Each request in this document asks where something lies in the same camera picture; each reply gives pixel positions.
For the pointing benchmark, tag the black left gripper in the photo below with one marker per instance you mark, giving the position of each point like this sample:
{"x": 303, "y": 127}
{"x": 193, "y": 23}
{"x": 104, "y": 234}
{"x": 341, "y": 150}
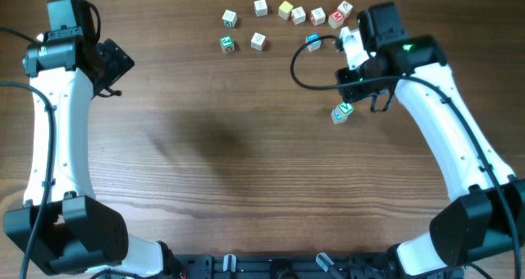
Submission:
{"x": 116, "y": 62}

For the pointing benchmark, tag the red edge picture block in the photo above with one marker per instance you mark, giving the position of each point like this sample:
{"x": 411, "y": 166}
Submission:
{"x": 317, "y": 16}

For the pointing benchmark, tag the red side picture block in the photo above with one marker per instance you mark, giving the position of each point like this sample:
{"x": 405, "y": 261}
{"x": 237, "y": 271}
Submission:
{"x": 298, "y": 15}

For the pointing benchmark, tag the blue top wooden block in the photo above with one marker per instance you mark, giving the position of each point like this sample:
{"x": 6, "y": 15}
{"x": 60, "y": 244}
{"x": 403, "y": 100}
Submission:
{"x": 313, "y": 42}

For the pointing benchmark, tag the green letter A block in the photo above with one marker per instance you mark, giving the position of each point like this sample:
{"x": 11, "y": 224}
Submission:
{"x": 229, "y": 18}

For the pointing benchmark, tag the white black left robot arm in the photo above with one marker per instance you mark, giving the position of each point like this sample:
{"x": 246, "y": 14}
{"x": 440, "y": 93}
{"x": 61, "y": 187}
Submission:
{"x": 62, "y": 228}

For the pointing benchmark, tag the green letter Z block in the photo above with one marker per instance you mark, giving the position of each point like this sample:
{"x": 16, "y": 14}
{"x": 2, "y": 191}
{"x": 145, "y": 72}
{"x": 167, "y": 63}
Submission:
{"x": 344, "y": 109}

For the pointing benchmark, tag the plain wooden block left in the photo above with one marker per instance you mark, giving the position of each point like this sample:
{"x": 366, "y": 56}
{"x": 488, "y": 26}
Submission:
{"x": 260, "y": 8}

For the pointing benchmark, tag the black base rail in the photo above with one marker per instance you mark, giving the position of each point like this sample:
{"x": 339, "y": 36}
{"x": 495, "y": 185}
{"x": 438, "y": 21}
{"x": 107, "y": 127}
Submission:
{"x": 366, "y": 266}

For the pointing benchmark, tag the red letter M block left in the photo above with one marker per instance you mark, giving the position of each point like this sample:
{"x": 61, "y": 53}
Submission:
{"x": 258, "y": 41}

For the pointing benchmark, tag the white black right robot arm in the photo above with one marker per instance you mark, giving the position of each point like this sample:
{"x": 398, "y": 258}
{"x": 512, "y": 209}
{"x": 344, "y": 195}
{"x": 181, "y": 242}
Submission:
{"x": 485, "y": 215}

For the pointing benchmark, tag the red top M block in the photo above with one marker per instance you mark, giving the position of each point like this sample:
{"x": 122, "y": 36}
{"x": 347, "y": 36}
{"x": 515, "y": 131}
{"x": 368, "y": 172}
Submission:
{"x": 336, "y": 19}

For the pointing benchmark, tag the yellow top wooden block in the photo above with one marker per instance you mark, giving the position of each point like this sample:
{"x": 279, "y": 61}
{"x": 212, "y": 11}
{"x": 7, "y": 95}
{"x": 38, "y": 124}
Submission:
{"x": 285, "y": 9}

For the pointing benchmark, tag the green ball picture block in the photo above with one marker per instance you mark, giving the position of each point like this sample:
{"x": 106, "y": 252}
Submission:
{"x": 227, "y": 44}

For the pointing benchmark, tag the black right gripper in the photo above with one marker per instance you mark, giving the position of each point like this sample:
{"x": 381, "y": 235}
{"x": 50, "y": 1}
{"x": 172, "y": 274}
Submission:
{"x": 353, "y": 87}

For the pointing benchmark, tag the red number block far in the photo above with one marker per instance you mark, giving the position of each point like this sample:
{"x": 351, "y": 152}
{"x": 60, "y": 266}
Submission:
{"x": 345, "y": 8}

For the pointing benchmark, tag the blue X base block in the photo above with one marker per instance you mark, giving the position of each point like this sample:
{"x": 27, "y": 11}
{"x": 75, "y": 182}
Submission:
{"x": 337, "y": 118}

